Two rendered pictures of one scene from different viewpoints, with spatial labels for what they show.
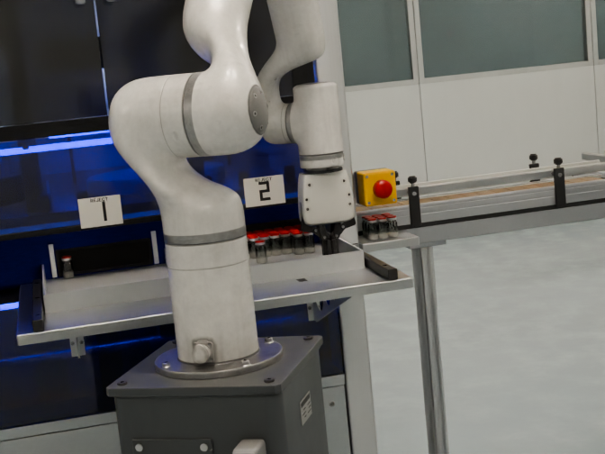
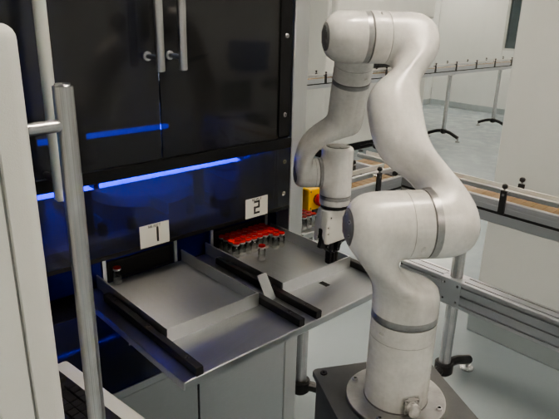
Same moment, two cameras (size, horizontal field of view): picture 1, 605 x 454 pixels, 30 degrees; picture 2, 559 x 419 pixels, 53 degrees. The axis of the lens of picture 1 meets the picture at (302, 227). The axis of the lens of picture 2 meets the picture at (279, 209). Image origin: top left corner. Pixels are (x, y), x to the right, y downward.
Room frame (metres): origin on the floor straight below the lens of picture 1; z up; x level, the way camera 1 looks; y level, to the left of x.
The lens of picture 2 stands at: (0.96, 0.81, 1.57)
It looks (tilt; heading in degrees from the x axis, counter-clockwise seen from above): 20 degrees down; 330
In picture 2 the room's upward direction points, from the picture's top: 1 degrees clockwise
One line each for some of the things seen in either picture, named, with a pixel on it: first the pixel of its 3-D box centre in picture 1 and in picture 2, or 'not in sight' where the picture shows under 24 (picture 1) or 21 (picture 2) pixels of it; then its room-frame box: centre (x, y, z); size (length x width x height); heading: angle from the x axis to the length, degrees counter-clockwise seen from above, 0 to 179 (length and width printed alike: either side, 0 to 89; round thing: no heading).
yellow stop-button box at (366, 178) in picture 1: (375, 186); (309, 195); (2.42, -0.17, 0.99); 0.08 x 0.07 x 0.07; 12
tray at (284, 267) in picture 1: (279, 255); (276, 254); (2.25, 0.05, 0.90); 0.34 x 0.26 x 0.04; 12
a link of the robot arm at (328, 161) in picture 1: (322, 160); (335, 199); (2.12, -0.05, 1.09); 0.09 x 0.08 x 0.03; 102
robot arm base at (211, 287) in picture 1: (212, 299); (399, 358); (1.63, 0.14, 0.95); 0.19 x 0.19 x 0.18
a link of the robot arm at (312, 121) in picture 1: (315, 117); (334, 170); (2.12, -0.04, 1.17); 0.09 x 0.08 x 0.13; 69
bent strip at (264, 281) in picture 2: not in sight; (279, 294); (2.02, 0.17, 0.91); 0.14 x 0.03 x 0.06; 13
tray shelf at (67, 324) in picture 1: (203, 286); (245, 289); (2.15, 0.20, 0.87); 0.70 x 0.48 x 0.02; 102
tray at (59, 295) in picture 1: (111, 277); (175, 289); (2.18, 0.38, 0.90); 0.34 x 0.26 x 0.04; 12
